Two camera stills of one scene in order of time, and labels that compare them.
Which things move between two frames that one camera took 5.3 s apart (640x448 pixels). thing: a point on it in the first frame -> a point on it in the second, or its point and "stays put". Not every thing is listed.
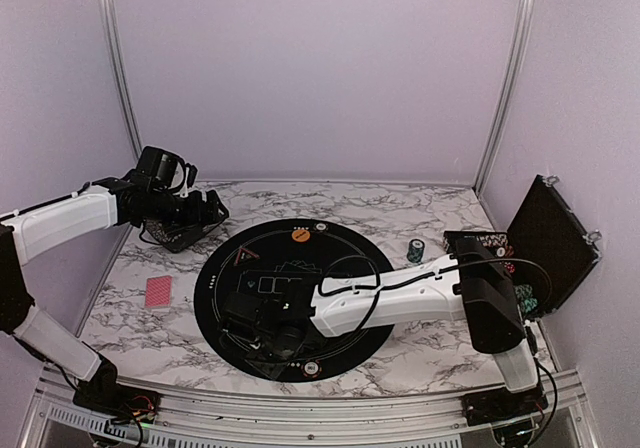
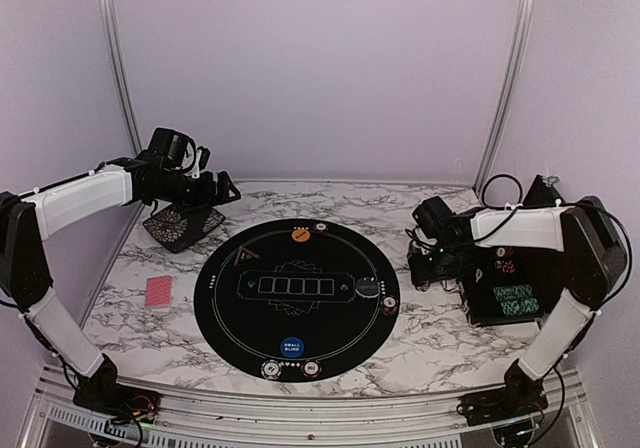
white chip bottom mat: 311,368 stays put
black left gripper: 209,206 -> 207,198
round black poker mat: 287,255 stays put
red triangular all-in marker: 245,254 stays put
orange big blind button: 300,235 stays put
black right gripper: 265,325 -> 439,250
